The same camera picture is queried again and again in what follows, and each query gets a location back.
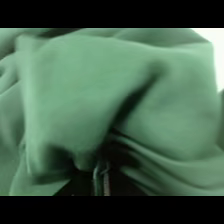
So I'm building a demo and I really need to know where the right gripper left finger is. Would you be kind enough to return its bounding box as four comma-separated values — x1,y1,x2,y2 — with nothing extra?
57,159,102,197

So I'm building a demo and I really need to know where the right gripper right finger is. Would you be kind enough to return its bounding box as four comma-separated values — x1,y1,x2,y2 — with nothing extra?
101,146,148,197

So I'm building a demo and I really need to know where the green T-shirt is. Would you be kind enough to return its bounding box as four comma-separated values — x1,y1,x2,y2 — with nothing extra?
0,27,224,197

